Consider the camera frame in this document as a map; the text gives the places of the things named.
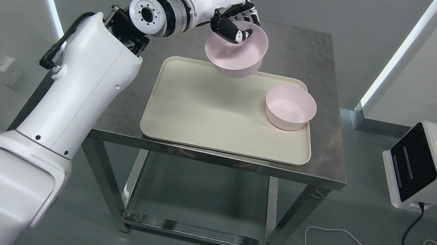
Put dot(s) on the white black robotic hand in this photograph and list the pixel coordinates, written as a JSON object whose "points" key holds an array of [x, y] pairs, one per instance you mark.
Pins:
{"points": [[222, 15]]}

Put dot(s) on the pink bowl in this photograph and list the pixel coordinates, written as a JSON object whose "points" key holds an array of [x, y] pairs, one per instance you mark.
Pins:
{"points": [[238, 60], [289, 107]]}

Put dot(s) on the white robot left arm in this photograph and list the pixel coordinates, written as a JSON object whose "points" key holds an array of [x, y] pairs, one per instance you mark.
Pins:
{"points": [[91, 64]]}

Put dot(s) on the stainless steel table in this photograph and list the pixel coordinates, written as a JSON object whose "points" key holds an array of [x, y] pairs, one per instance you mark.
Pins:
{"points": [[120, 121]]}

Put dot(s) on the beige plastic tray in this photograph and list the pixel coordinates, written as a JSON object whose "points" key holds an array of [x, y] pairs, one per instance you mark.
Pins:
{"points": [[193, 104]]}

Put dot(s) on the white black box device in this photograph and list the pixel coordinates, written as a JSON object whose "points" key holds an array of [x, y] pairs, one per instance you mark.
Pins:
{"points": [[411, 168]]}

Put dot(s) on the white wall switch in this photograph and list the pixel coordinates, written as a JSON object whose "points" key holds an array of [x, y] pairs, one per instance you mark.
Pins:
{"points": [[8, 65]]}

